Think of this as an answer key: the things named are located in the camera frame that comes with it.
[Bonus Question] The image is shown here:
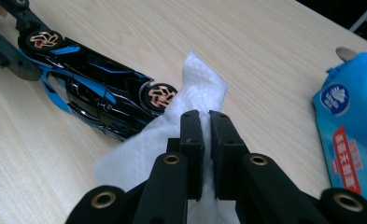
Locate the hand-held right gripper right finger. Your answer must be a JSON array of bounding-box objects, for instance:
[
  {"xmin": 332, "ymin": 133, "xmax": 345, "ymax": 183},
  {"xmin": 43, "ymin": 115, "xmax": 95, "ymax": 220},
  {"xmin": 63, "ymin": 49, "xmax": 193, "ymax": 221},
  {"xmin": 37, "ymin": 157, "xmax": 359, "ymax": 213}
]
[{"xmin": 208, "ymin": 109, "xmax": 250, "ymax": 200}]

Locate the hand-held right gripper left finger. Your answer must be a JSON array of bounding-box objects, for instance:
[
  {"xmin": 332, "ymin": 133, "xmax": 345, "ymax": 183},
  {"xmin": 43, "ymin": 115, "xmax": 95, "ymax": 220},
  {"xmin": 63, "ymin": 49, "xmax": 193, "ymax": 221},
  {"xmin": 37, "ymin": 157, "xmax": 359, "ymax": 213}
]
[{"xmin": 166, "ymin": 108, "xmax": 205, "ymax": 202}]

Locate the white wet wipe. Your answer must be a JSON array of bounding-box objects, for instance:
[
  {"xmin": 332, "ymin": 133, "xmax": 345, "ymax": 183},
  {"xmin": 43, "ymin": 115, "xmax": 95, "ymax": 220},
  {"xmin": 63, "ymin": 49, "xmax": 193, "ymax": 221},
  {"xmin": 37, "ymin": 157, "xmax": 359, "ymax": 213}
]
[{"xmin": 92, "ymin": 50, "xmax": 229, "ymax": 224}]

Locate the blue and black toy car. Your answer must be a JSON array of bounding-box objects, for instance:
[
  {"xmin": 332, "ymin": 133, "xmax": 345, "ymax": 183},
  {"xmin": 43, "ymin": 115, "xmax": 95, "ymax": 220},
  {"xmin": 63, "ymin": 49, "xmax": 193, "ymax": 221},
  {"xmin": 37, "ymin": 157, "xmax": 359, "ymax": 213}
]
[{"xmin": 17, "ymin": 29, "xmax": 179, "ymax": 143}]

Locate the blue wet wipe pack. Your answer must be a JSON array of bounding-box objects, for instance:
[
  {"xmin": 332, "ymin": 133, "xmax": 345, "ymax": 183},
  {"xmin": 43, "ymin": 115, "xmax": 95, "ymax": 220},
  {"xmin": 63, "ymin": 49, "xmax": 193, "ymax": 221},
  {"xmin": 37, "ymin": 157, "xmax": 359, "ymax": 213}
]
[{"xmin": 311, "ymin": 50, "xmax": 367, "ymax": 210}]

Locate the white metal stand frame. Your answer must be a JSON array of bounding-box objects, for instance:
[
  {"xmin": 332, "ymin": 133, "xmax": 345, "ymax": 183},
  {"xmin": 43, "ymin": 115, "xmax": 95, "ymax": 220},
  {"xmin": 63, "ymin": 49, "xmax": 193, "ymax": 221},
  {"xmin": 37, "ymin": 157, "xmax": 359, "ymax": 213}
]
[{"xmin": 348, "ymin": 0, "xmax": 367, "ymax": 32}]

